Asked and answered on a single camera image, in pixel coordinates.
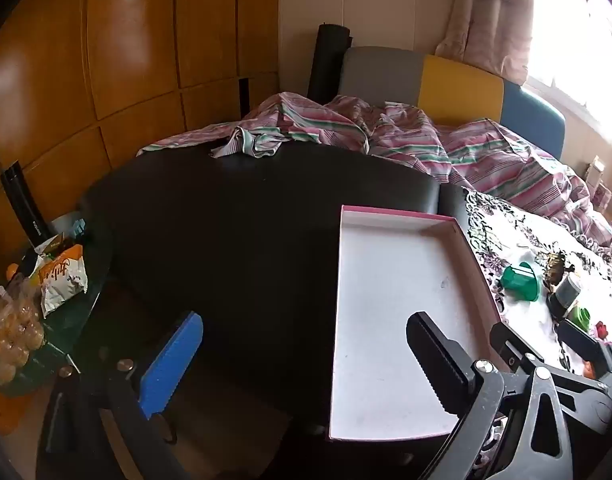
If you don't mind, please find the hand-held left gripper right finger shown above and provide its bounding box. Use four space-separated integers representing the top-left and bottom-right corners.
406 311 575 480

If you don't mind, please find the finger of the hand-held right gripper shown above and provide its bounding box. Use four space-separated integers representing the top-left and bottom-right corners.
557 319 612 368
490 322 549 376

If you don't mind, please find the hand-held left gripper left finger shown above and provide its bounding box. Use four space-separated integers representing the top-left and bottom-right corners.
36 310 204 480

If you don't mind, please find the grey round container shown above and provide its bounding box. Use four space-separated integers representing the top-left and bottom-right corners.
546 272 582 321

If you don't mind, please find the green plastic cup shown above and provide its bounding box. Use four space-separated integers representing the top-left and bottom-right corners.
500 261 542 303

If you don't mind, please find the pink shallow box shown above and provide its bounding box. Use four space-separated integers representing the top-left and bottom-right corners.
327 204 509 442

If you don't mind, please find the dark brown trinket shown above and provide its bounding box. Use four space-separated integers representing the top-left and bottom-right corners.
536 251 576 286

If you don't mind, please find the white floral tablecloth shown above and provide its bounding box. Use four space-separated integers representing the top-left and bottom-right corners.
458 187 612 476

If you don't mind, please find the green glass side table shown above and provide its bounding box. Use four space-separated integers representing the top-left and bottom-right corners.
0 210 114 396

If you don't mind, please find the white orange snack packet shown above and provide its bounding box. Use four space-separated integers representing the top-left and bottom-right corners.
28 244 89 318

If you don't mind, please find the clear bag of oranges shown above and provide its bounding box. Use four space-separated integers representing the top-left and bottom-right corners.
0 285 47 386

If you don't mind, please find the teal plastic object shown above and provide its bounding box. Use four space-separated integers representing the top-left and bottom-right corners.
68 217 94 241

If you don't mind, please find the white carton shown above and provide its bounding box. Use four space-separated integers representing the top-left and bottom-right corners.
584 155 609 186

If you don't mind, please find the black tube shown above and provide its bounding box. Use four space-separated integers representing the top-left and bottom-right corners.
0 160 52 248

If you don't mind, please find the pink green striped blanket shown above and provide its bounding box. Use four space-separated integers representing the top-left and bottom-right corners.
136 91 612 256

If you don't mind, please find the grey yellow blue headboard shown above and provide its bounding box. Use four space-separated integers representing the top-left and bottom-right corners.
338 46 566 161

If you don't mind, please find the wooden wardrobe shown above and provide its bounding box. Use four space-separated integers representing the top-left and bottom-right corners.
0 0 281 281

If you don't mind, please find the bright window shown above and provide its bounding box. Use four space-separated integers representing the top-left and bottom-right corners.
528 0 612 146

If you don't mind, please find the black rolled mat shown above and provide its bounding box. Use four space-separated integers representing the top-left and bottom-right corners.
307 22 354 103

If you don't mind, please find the beige patterned curtain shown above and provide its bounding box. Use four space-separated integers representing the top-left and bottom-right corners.
436 0 541 86

